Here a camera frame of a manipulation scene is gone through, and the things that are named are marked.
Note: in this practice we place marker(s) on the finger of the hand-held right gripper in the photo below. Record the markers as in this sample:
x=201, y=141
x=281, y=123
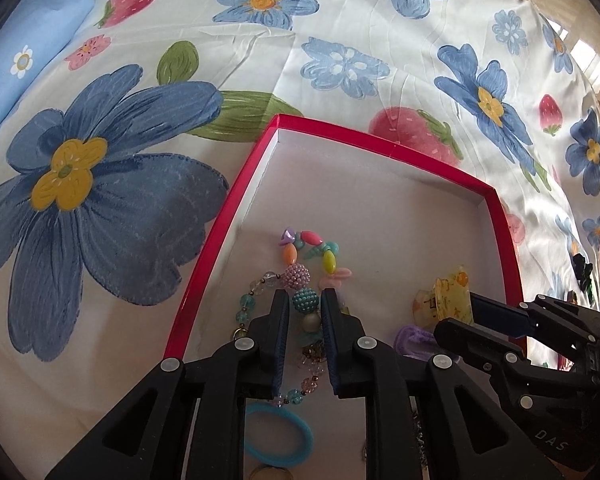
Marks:
x=469, y=340
x=494, y=312

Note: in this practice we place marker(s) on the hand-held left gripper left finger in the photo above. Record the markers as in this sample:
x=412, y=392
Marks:
x=281, y=345

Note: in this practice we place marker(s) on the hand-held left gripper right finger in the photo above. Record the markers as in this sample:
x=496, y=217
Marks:
x=332, y=345

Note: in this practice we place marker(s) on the yellow claw hair clip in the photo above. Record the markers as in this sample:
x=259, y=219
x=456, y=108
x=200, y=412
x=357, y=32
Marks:
x=449, y=290

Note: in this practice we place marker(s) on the pale yellow bangle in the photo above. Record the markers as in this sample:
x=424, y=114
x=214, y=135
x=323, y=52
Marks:
x=270, y=473

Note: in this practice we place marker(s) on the red cardboard box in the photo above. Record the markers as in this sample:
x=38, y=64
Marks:
x=379, y=200

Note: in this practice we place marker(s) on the black scrunchie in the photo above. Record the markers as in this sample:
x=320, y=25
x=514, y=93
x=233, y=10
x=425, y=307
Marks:
x=582, y=267

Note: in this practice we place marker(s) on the green hair clip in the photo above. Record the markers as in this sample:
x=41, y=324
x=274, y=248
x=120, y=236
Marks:
x=590, y=290

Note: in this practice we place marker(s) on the floral strawberry bed sheet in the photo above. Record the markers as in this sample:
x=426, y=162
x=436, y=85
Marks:
x=379, y=35

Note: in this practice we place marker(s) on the light blue flower pillow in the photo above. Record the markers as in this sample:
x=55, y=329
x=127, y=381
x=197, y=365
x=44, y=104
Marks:
x=30, y=35

